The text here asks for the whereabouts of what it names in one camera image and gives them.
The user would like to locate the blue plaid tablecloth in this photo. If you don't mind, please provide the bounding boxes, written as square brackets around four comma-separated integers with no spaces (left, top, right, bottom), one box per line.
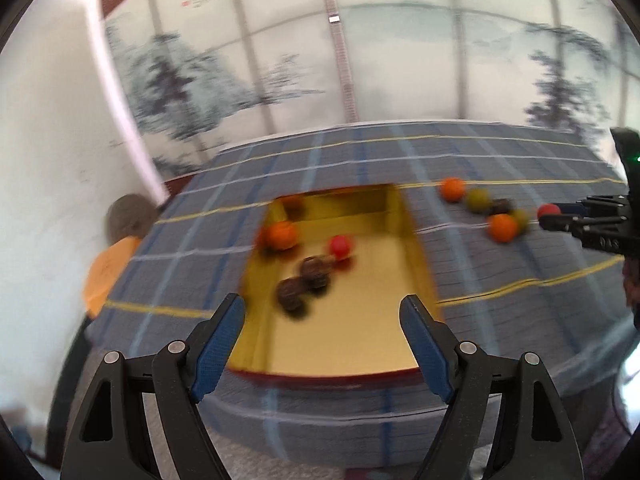
[85,120,640,466]

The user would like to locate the person's right hand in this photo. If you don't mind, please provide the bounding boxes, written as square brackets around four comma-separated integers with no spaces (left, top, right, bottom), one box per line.
[622,260,640,326]

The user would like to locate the landscape painted folding screen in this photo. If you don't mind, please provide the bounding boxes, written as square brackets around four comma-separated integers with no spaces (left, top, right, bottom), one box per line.
[100,0,640,186]

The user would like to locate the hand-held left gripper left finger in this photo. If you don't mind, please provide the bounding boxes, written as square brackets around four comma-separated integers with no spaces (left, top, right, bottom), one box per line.
[60,294,247,480]

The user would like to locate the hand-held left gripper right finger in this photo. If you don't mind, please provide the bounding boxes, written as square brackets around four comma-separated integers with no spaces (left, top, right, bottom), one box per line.
[398,294,583,480]

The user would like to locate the orange plastic stool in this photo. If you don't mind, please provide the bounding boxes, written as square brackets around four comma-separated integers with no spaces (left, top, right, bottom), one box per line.
[82,236,143,320]

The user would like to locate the grey round stone disc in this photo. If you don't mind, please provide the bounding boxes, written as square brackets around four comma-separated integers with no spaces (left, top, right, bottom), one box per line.
[106,194,161,251]

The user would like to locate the orange tangerine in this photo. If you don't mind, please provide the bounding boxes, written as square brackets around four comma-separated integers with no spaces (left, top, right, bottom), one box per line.
[440,177,467,203]
[487,213,519,244]
[260,220,301,252]

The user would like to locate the gold metal tray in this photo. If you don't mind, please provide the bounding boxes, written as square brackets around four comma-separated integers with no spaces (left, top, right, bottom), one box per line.
[227,184,446,378]

